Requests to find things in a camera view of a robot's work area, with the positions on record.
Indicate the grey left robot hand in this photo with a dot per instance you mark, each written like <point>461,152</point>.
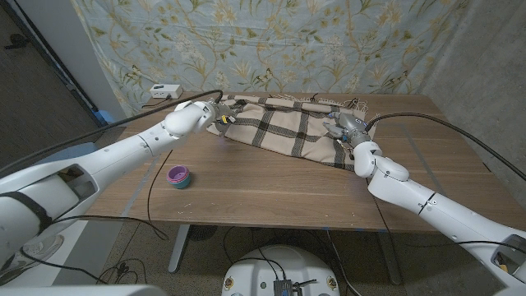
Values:
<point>225,115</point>

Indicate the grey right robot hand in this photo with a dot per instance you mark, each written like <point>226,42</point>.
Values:
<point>351,125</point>

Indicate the beige plaid fringed scarf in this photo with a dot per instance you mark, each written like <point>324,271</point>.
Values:
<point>283,123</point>

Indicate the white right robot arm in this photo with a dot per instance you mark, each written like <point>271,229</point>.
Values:
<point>435,205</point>

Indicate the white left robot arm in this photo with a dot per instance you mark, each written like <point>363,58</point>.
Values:
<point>115,156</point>

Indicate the white power strip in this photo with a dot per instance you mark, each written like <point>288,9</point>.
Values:
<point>166,91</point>

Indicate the floral printed backdrop cloth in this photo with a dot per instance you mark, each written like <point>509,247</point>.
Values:
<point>267,45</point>

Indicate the grey metal table leg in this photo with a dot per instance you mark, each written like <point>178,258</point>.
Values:
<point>389,259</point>
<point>179,248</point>

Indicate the white robot torso base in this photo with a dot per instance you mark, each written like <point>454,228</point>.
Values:
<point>255,271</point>

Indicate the blue padded stool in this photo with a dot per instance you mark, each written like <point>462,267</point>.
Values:
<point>70,150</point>

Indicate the small black electronics box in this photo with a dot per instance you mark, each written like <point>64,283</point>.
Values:
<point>283,288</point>

